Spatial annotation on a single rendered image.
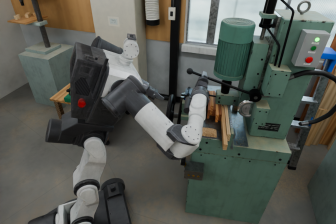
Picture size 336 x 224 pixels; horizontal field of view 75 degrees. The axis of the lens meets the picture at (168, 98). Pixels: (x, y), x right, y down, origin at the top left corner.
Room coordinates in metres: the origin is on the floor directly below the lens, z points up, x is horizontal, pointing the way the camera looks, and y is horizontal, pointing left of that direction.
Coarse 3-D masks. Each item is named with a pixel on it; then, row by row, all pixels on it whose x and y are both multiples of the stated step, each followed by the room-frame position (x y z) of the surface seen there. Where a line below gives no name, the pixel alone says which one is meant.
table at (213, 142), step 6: (210, 90) 1.41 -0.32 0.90; (204, 120) 1.05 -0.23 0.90; (210, 120) 1.05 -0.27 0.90; (204, 126) 1.00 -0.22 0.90; (210, 126) 1.00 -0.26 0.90; (216, 126) 1.00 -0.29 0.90; (216, 132) 0.95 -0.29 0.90; (204, 138) 0.90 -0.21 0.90; (210, 138) 0.90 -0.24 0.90; (216, 138) 0.90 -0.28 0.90; (204, 144) 0.90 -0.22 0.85; (210, 144) 0.89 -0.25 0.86; (216, 144) 0.89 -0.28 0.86; (228, 144) 0.88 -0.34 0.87
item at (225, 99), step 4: (216, 92) 1.17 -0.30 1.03; (220, 92) 1.17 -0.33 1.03; (232, 92) 1.17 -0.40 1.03; (236, 92) 1.17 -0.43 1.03; (216, 96) 1.14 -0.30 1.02; (220, 96) 1.14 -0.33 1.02; (224, 96) 1.13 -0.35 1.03; (228, 96) 1.13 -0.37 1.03; (232, 96) 1.13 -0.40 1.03; (236, 96) 1.13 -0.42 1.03; (216, 100) 1.14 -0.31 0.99; (220, 100) 1.14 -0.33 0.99; (224, 100) 1.13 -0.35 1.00; (228, 100) 1.13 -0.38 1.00; (236, 100) 1.12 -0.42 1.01; (224, 104) 1.13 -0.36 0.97; (228, 104) 1.13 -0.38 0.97; (232, 104) 1.13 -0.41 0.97; (236, 104) 1.12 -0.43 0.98
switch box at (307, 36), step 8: (304, 32) 0.98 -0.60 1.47; (312, 32) 0.97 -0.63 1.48; (320, 32) 0.97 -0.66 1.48; (304, 40) 0.96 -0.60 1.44; (312, 40) 0.96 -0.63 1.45; (320, 40) 0.95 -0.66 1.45; (296, 48) 1.00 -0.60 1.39; (304, 48) 0.96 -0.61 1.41; (320, 48) 0.95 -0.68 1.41; (296, 56) 0.97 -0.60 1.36; (304, 56) 0.96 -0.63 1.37; (312, 56) 0.95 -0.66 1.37; (320, 56) 0.95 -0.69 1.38; (296, 64) 0.96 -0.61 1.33; (304, 64) 0.96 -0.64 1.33; (312, 64) 0.95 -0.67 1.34
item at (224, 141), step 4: (224, 116) 1.05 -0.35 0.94; (220, 120) 1.05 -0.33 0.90; (224, 120) 1.01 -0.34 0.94; (224, 124) 0.97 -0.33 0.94; (224, 128) 0.94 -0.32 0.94; (224, 132) 0.90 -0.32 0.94; (224, 136) 0.87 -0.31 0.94; (224, 140) 0.84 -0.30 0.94; (224, 144) 0.81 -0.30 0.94; (224, 148) 0.81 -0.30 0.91
